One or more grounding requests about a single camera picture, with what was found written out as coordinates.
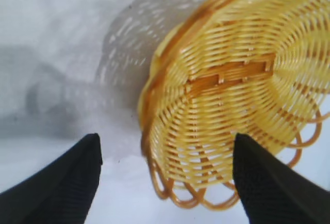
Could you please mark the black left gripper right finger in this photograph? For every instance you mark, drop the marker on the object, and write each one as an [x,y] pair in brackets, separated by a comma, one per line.
[268,193]

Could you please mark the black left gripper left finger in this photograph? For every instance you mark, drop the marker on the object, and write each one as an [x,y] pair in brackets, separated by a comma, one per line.
[67,188]

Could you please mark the yellow woven plastic basket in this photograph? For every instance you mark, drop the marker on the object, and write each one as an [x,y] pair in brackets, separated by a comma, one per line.
[232,53]

